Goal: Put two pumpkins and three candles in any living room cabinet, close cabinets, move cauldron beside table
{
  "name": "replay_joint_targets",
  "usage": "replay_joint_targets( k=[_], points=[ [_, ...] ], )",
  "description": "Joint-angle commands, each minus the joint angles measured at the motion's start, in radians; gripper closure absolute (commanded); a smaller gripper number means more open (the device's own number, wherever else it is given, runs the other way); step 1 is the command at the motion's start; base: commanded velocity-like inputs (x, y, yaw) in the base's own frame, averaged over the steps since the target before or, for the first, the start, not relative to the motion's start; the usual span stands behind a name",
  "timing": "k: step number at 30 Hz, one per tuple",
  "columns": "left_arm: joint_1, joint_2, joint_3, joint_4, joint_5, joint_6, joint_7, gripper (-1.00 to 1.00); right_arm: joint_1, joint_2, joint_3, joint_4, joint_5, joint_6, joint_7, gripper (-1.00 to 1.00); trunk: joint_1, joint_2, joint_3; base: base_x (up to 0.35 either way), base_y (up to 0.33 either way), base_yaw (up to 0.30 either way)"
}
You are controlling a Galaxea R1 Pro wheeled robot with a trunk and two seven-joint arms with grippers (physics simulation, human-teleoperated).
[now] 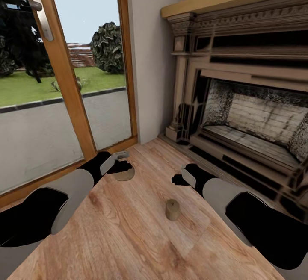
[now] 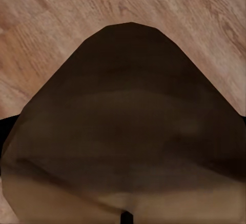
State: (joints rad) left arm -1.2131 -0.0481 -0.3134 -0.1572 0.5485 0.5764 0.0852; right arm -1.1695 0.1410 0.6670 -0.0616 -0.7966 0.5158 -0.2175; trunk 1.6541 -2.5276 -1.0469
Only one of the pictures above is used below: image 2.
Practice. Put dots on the pillar candle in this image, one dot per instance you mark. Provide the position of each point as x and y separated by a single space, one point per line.
127 131

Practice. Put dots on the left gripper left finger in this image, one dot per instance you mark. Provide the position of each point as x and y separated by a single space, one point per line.
5 128

